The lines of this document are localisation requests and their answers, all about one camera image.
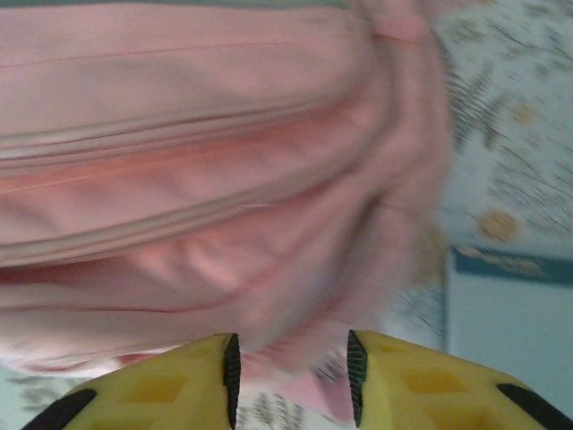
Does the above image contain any navy book with grid print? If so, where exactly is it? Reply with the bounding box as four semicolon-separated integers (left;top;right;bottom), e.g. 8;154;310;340
451;245;573;286

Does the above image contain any silver grey notebook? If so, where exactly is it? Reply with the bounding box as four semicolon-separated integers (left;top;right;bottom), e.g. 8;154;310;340
445;268;573;404

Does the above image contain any floral table cover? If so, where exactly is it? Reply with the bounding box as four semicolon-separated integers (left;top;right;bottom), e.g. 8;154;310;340
0;0;573;430

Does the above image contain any pink school backpack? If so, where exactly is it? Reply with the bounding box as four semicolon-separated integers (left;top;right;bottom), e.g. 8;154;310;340
0;0;453;425

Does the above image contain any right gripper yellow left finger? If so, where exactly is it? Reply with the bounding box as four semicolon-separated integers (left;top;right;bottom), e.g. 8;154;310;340
20;331;243;430

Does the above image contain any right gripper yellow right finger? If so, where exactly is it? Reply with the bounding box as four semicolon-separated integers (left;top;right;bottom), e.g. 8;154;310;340
346;330;573;430

